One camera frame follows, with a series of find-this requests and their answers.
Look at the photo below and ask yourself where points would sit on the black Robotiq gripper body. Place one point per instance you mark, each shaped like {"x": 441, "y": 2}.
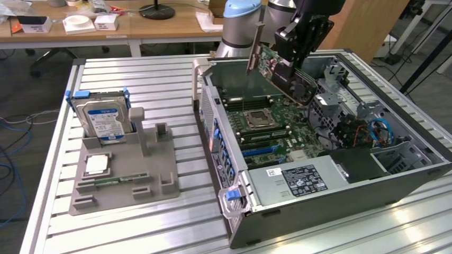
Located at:
{"x": 319, "y": 16}

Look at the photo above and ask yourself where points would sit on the Nvidia graphics card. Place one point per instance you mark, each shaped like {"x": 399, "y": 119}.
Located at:
{"x": 269, "y": 61}

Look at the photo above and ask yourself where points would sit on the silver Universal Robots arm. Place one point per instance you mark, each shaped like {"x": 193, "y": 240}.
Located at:
{"x": 241, "y": 29}

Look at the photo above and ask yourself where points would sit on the wooden cabinet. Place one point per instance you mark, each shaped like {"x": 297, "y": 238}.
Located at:
{"x": 374, "y": 26}

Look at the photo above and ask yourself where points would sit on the black RAM slot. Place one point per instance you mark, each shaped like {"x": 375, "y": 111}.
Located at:
{"x": 262, "y": 133}
{"x": 266, "y": 138}
{"x": 250, "y": 107}
{"x": 247, "y": 100}
{"x": 261, "y": 130}
{"x": 250, "y": 104}

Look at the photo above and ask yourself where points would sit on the white paper stack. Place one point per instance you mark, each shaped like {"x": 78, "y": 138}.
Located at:
{"x": 209, "y": 25}

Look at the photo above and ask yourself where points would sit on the brown cardboard box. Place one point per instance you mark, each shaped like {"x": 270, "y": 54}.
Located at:
{"x": 217, "y": 9}

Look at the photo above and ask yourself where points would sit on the metal CPU socket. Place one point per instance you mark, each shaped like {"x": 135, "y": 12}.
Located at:
{"x": 258, "y": 119}

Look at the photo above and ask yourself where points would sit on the black slanted pole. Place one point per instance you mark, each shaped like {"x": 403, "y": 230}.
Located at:
{"x": 426, "y": 53}

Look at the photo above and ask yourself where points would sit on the green motherboard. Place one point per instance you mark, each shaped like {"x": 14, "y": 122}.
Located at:
{"x": 311, "y": 140}

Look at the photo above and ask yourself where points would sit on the black expansion slot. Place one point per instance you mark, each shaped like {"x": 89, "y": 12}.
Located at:
{"x": 257, "y": 145}

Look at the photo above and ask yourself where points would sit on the blue expansion slot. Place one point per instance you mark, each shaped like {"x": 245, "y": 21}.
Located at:
{"x": 259, "y": 151}

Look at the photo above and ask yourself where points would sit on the black round lamp base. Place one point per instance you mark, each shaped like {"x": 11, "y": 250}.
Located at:
{"x": 157, "y": 13}

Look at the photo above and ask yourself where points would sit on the silver chipset heatsink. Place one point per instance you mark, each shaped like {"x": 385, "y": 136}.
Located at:
{"x": 301, "y": 155}

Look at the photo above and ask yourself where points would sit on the small white box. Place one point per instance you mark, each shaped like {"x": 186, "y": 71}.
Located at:
{"x": 106, "y": 22}

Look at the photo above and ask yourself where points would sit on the grey power supply unit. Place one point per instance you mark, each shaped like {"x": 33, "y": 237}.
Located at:
{"x": 283, "y": 190}

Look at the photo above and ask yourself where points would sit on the blue case latch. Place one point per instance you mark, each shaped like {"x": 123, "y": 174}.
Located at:
{"x": 233, "y": 196}

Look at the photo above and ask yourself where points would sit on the hard disk in blue caddy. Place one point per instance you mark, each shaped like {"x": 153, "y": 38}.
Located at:
{"x": 102, "y": 124}

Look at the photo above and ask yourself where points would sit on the grey parts rack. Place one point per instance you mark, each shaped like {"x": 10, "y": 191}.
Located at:
{"x": 142, "y": 166}

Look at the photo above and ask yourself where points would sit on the open grey PC case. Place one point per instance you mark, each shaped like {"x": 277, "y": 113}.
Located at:
{"x": 318, "y": 211}

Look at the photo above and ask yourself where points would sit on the grey cup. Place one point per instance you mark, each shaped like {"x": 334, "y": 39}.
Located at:
{"x": 57, "y": 3}

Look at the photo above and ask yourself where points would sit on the black office chair base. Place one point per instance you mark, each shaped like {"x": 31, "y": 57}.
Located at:
{"x": 47, "y": 56}

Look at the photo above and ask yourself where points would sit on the wooden desk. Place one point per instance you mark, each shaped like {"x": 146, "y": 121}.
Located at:
{"x": 42, "y": 37}

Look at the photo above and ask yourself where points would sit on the silver CPU chip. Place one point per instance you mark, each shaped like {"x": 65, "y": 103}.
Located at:
{"x": 97, "y": 165}

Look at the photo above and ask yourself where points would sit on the green RAM stick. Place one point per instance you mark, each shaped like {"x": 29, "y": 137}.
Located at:
{"x": 113, "y": 180}

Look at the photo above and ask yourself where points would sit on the white box with black top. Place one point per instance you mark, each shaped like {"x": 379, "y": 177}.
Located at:
{"x": 35, "y": 27}

